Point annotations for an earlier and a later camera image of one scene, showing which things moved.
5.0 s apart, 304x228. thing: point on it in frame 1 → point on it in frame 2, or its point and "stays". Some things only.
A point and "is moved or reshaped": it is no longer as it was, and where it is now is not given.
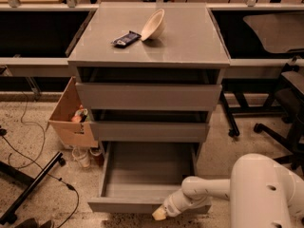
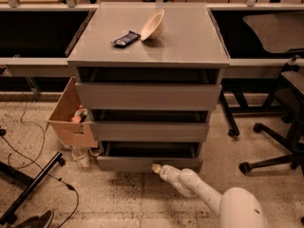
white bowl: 153,25 stays
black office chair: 290,97 stays
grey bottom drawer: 138,177 is moved or reshaped
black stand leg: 9,217 stays
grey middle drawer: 150,125 stays
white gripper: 171,206 → 165,173
